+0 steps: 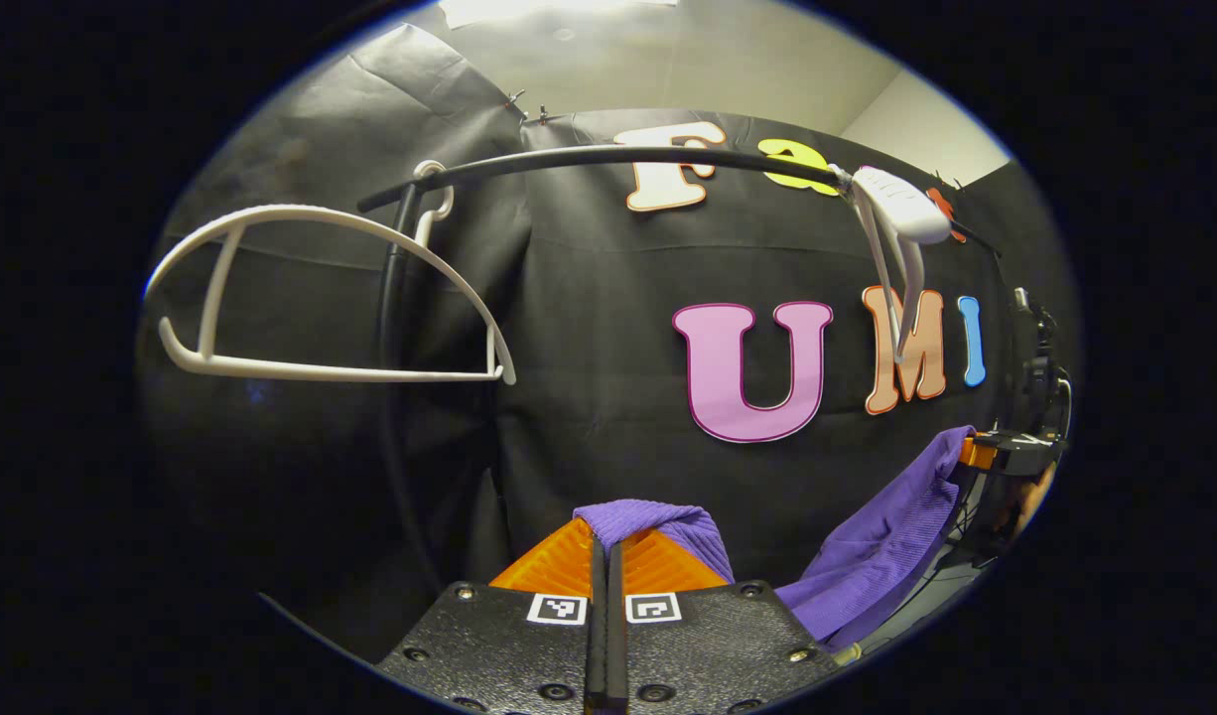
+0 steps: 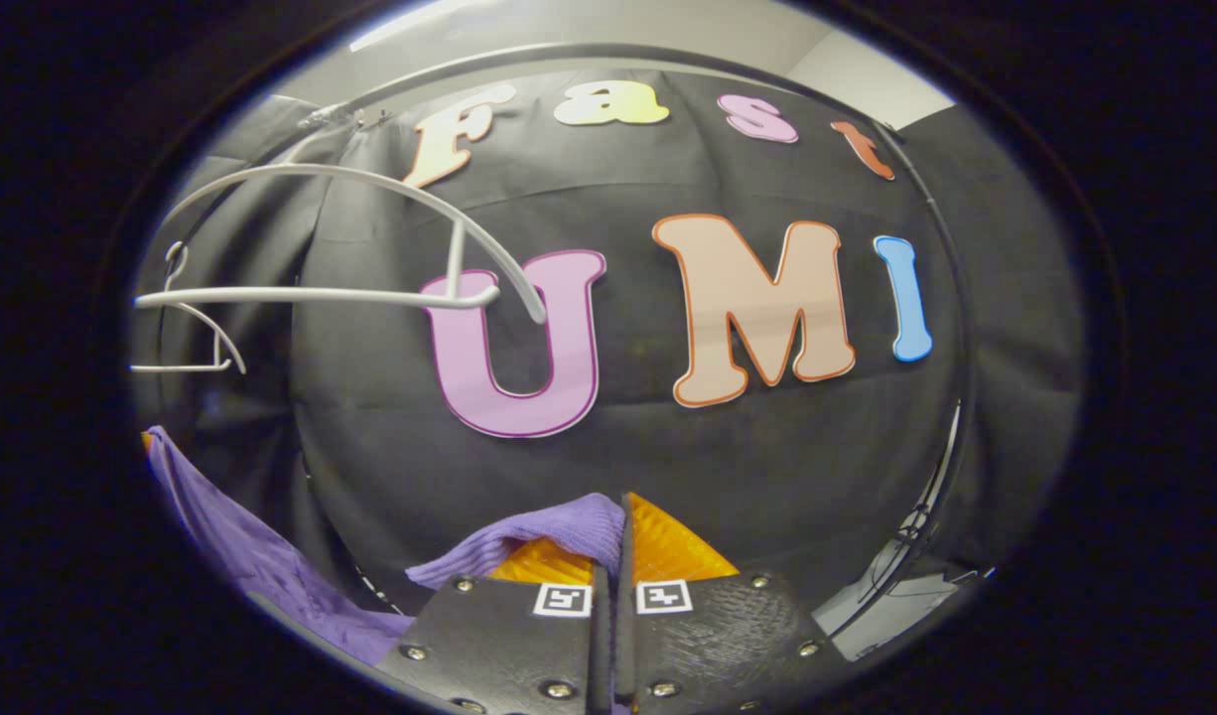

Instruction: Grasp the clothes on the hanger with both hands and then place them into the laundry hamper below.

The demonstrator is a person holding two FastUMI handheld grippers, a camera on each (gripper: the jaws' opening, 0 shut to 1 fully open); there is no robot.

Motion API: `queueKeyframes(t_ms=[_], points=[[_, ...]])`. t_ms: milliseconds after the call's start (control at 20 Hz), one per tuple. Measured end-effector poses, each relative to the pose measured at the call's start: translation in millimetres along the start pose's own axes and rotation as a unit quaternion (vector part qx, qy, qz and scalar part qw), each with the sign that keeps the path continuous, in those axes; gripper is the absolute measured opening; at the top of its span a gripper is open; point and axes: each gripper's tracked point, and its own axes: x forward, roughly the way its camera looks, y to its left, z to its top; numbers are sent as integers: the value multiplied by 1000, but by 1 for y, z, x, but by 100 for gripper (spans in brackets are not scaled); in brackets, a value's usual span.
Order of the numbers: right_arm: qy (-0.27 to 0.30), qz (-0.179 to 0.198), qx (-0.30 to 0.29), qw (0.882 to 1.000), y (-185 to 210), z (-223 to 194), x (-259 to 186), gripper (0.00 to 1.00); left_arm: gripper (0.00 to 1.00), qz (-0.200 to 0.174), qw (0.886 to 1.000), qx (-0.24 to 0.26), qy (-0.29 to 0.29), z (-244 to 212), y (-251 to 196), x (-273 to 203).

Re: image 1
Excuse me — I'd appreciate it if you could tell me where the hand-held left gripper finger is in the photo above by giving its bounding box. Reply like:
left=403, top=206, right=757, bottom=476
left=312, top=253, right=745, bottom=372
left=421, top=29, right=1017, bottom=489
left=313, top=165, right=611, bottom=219
left=607, top=526, right=848, bottom=715
left=375, top=516, right=609, bottom=715

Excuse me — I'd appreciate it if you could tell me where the purple knit shirt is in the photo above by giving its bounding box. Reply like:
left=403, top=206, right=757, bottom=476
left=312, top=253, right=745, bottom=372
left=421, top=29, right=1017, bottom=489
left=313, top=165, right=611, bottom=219
left=574, top=425, right=977, bottom=653

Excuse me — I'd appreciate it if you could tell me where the white plastic hanger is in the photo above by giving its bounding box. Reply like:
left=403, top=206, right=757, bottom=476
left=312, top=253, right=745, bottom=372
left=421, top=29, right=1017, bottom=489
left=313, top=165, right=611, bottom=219
left=144, top=159, right=517, bottom=386
left=837, top=166, right=954, bottom=363

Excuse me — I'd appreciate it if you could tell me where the black backdrop cloth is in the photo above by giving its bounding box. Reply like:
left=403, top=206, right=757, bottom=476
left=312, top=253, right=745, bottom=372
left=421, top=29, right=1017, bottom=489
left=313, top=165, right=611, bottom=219
left=137, top=22, right=1081, bottom=661

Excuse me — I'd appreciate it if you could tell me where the black clothes rail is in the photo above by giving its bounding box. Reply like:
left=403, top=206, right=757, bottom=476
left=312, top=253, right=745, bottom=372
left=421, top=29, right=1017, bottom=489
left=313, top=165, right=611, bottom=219
left=358, top=144, right=1002, bottom=597

